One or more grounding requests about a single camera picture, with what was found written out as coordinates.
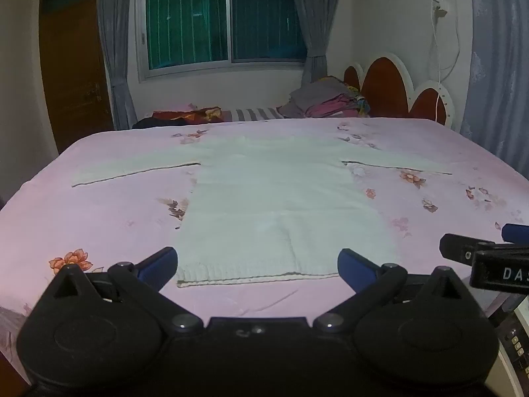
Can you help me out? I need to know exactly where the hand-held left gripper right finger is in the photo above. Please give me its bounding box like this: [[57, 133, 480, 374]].
[[313, 248, 470, 336]]

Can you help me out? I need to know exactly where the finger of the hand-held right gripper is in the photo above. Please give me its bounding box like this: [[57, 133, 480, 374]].
[[501, 223, 529, 244], [439, 233, 497, 264]]

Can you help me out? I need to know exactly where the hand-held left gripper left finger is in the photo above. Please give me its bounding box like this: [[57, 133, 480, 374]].
[[46, 247, 204, 336]]

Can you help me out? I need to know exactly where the white knitted sweater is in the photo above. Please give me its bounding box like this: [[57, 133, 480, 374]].
[[71, 136, 453, 288]]

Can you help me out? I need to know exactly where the pile of folded clothes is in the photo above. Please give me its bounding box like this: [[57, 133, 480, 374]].
[[277, 75, 370, 119]]

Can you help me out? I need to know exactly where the pink floral bed sheet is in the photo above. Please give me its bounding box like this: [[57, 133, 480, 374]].
[[0, 116, 529, 383]]

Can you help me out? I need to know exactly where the white appliance with buttons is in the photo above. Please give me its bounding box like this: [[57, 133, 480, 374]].
[[487, 291, 529, 397]]

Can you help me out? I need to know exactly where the black cloth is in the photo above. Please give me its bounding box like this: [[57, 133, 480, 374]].
[[131, 116, 187, 130]]

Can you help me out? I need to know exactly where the red floral cloth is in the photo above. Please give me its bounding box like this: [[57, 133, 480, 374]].
[[149, 103, 226, 125]]

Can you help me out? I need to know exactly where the red and white headboard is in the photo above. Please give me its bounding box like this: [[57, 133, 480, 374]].
[[343, 52, 456, 130]]

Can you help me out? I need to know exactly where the grey striped cloth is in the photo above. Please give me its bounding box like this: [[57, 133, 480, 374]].
[[228, 107, 286, 122]]

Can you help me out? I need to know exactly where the brown wooden door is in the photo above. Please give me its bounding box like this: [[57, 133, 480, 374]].
[[38, 0, 115, 154]]

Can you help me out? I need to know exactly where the grey curtain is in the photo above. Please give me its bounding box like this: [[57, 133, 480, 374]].
[[288, 0, 329, 84], [96, 0, 139, 131]]

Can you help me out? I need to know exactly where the sliding glass window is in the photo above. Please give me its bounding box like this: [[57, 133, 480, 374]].
[[136, 0, 308, 82]]

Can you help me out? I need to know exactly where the white charging cable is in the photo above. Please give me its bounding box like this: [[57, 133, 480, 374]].
[[430, 2, 461, 122]]

